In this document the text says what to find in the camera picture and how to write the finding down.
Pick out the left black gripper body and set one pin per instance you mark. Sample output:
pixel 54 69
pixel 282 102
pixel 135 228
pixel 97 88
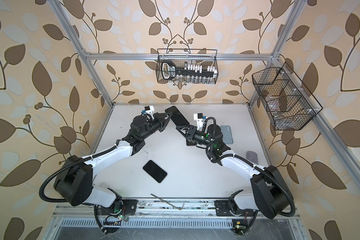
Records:
pixel 154 124

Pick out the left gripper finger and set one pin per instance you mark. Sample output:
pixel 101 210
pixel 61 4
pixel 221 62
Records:
pixel 164 115
pixel 165 121

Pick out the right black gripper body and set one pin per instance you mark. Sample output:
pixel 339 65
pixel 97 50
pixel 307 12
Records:
pixel 198 137

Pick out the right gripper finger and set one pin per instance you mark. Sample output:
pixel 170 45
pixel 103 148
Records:
pixel 184 133
pixel 185 128

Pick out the black phone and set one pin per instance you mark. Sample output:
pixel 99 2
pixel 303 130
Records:
pixel 177 117
pixel 155 171
pixel 190 141

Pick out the pale blue phone case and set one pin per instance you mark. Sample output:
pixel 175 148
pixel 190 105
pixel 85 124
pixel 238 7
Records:
pixel 227 134

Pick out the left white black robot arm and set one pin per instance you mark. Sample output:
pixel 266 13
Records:
pixel 73 183

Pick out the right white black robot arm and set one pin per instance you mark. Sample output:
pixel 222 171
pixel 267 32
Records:
pixel 270 194

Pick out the black phone tilted front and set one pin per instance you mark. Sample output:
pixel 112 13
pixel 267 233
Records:
pixel 155 171

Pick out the black socket holder tool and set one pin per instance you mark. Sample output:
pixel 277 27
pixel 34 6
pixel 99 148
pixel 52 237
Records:
pixel 170 71

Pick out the grey oval pad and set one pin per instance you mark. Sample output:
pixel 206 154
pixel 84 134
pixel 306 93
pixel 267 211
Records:
pixel 252 157

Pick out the metal hex key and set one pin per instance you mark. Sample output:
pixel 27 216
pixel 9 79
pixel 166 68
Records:
pixel 169 203

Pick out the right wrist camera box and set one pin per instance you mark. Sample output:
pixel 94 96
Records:
pixel 200 120

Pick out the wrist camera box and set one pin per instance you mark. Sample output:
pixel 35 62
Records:
pixel 200 120
pixel 148 111

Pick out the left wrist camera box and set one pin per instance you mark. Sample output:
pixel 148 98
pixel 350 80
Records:
pixel 148 111

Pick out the black wire basket back wall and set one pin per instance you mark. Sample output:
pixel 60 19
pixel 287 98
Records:
pixel 204 57

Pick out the black wire basket wall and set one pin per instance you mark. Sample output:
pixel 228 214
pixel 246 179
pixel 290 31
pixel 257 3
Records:
pixel 288 102
pixel 204 57

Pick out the black wire basket right wall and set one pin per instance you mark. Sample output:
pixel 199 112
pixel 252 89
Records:
pixel 288 102

